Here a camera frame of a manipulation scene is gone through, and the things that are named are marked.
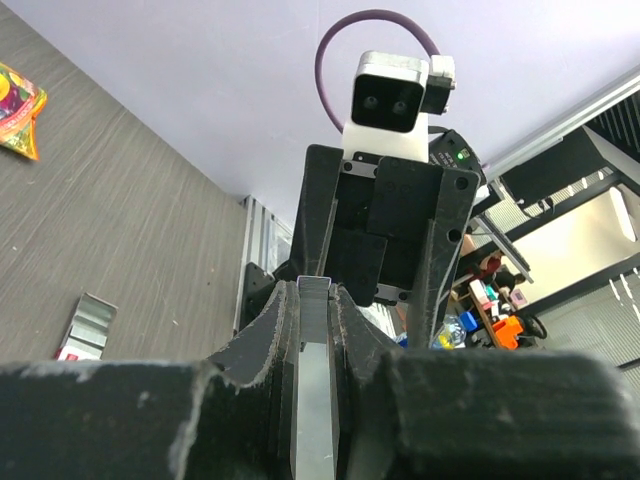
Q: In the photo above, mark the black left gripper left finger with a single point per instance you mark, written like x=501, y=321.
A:
x=230, y=416

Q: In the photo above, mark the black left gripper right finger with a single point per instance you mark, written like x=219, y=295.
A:
x=473, y=413

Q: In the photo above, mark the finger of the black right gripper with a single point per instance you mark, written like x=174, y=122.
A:
x=316, y=211
x=440, y=256

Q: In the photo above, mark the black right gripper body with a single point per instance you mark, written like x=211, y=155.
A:
x=380, y=224

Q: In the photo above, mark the silver staple strip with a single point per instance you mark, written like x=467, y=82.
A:
x=314, y=444

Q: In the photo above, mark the red white staple box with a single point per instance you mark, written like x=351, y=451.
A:
x=87, y=332

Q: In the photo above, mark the Fox's candy bag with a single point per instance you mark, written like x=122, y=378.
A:
x=21, y=103

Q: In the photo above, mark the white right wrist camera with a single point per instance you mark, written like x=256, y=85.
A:
x=393, y=97

